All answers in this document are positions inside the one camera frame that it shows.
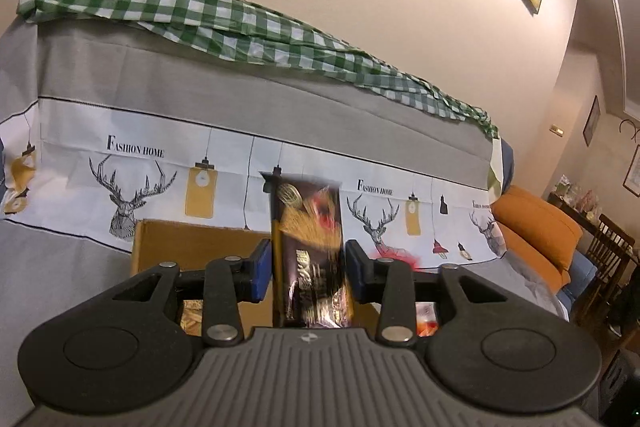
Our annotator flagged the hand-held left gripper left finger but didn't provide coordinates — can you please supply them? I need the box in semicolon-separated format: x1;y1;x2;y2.
95;239;273;348

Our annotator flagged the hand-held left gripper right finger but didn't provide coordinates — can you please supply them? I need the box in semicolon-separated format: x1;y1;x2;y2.
345;239;521;348

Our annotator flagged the black snack packet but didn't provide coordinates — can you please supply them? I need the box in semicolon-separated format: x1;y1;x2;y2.
260;172;357;329

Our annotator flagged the brown cardboard box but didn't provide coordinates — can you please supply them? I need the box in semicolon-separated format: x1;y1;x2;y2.
131;218;381;338

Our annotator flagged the yellow cracker packet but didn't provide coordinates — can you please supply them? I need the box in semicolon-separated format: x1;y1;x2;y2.
180;299;206;335

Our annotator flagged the red snack packet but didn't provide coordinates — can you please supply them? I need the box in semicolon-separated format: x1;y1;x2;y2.
415;302;441;338

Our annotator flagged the orange cushion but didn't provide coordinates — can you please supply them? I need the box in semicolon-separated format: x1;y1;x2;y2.
497;227;572;290
491;185;584;272

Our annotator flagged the cluttered dark table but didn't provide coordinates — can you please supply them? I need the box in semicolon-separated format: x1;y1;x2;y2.
547;174;608;233

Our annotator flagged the dark wooden chair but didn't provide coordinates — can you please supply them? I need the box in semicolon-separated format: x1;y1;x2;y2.
575;213;638;323

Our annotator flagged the green checked cloth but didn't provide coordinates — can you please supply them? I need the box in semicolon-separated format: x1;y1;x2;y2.
15;0;501;138

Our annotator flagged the small dark framed picture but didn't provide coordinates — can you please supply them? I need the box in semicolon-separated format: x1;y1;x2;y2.
582;95;601;146

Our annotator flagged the black box device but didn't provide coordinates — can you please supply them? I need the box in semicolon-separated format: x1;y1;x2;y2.
600;352;640;427

